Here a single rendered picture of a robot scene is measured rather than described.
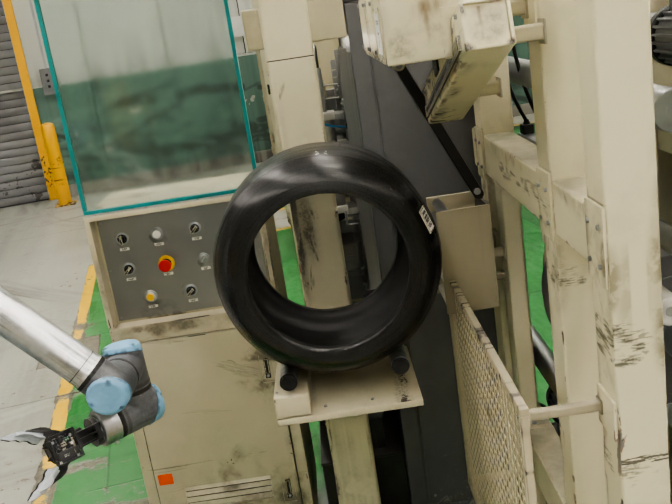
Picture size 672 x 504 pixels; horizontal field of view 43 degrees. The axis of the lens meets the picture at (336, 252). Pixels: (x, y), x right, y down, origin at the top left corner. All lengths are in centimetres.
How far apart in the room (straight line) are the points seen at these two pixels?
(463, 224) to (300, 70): 60
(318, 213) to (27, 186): 931
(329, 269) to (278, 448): 75
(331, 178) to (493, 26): 56
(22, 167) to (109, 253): 875
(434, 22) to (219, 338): 141
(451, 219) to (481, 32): 82
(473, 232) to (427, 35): 80
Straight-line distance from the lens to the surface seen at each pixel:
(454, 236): 233
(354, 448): 262
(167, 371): 280
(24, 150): 1144
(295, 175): 196
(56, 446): 203
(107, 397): 193
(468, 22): 161
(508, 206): 236
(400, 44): 169
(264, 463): 292
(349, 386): 227
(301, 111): 231
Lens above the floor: 175
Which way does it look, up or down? 16 degrees down
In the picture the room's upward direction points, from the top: 9 degrees counter-clockwise
